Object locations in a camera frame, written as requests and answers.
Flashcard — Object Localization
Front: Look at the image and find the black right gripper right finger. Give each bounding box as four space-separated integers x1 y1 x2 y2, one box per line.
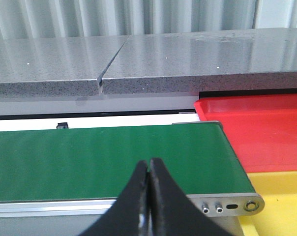
149 158 231 236

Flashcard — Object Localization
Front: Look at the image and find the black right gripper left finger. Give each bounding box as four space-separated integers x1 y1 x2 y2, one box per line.
80 160 149 236

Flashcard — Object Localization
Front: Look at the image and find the green conveyor belt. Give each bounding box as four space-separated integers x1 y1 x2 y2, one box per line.
0 122 254 202

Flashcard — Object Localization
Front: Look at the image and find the yellow plastic tray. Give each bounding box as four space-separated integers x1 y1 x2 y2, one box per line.
238 171 297 236

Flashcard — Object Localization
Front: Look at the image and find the red plastic tray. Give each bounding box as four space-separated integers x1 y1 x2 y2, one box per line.
194 93 297 173

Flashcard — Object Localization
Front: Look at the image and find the grey granite slab left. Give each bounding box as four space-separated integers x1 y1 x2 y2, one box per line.
0 36 128 99

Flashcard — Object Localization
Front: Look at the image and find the grey granite slab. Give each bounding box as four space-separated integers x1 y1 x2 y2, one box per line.
0 36 128 99
101 28 297 94

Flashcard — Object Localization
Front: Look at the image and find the grey granite slab right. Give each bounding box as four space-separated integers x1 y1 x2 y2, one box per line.
101 28 297 94

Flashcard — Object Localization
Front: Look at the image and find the aluminium conveyor frame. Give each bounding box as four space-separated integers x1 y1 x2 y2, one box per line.
0 120 266 236

